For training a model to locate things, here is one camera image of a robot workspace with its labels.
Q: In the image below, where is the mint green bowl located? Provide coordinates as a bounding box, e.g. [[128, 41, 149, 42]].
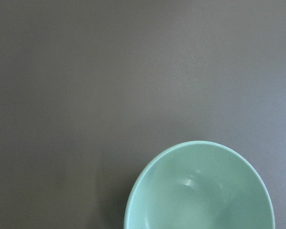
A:
[[123, 141, 276, 229]]

